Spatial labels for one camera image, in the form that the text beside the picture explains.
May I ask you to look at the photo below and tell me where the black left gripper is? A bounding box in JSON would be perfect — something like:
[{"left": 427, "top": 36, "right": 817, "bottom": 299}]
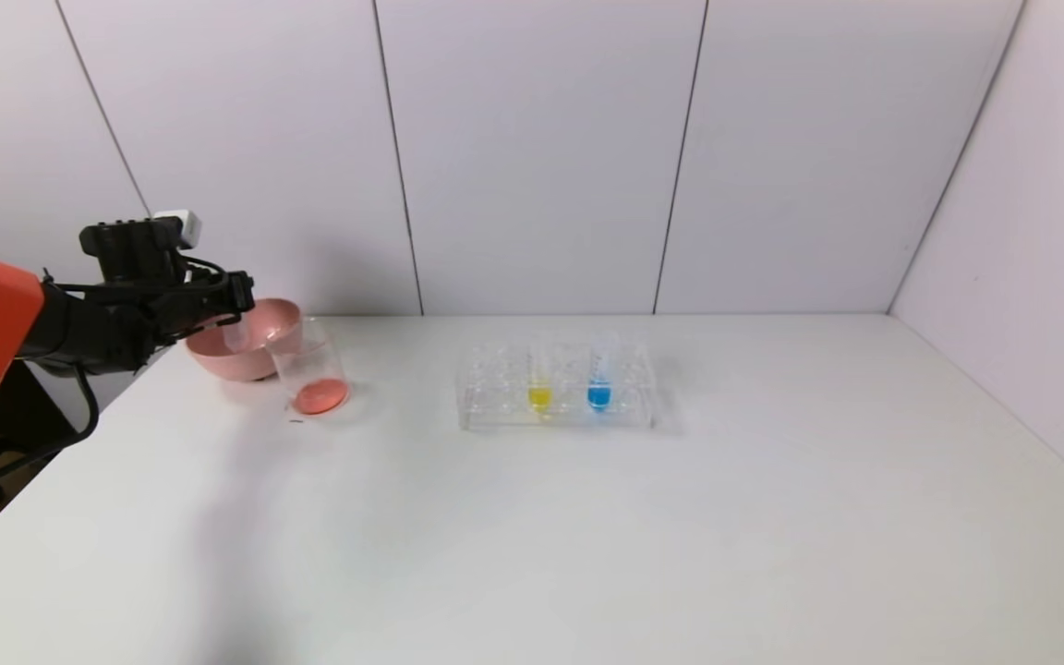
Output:
[{"left": 152, "top": 271, "right": 256, "bottom": 336}]

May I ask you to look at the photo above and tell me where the clear acrylic test tube rack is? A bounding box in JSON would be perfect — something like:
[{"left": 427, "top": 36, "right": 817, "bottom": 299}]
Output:
[{"left": 455, "top": 340, "right": 658, "bottom": 431}]

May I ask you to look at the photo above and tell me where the test tube with yellow pigment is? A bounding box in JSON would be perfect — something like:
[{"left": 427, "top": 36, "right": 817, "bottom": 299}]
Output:
[{"left": 527, "top": 331, "right": 554, "bottom": 414}]

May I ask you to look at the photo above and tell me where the test tube with blue pigment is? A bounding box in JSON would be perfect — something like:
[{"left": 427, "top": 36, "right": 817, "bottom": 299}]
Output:
[{"left": 586, "top": 331, "right": 617, "bottom": 414}]

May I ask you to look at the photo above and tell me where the pink plastic bowl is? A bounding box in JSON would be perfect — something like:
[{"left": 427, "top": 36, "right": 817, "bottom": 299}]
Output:
[{"left": 185, "top": 297, "right": 305, "bottom": 383}]

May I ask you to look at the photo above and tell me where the clear glass beaker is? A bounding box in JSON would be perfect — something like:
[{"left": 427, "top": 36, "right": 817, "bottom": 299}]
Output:
[{"left": 266, "top": 316, "right": 351, "bottom": 417}]

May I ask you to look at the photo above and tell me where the dark office chair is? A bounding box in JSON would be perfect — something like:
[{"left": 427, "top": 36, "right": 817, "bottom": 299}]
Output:
[{"left": 0, "top": 360, "right": 80, "bottom": 564}]

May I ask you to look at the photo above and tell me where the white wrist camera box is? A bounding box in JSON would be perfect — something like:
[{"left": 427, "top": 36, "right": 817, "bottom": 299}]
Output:
[{"left": 153, "top": 211, "right": 203, "bottom": 250}]

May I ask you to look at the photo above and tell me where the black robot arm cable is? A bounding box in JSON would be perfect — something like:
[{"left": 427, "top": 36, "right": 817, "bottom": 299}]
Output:
[{"left": 0, "top": 254, "right": 228, "bottom": 495}]

